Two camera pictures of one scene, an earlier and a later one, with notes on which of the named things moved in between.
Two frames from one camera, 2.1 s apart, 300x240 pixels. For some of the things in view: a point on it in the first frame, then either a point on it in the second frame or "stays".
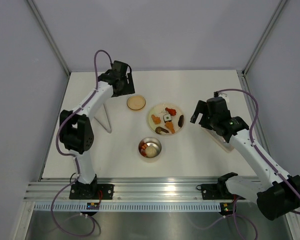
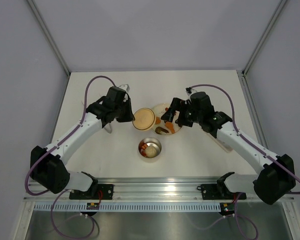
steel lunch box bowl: x=149 y=147 stays
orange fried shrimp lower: x=169 y=125 stays
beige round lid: x=136 y=103 -> x=145 y=119
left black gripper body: x=126 y=87 -> x=123 y=112
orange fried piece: x=156 y=119 stays
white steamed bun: x=150 y=151 stays
